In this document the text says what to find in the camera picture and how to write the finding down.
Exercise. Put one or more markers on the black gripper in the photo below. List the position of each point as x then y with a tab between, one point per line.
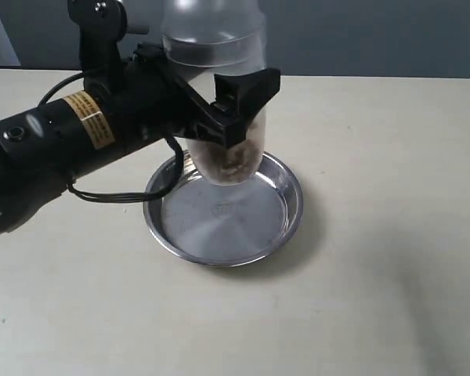
141	99

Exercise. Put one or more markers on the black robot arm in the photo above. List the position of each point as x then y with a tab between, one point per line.
44	150

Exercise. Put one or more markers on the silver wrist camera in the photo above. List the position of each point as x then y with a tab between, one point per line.
110	19

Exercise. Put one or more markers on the round stainless steel tray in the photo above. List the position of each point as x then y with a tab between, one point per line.
228	226

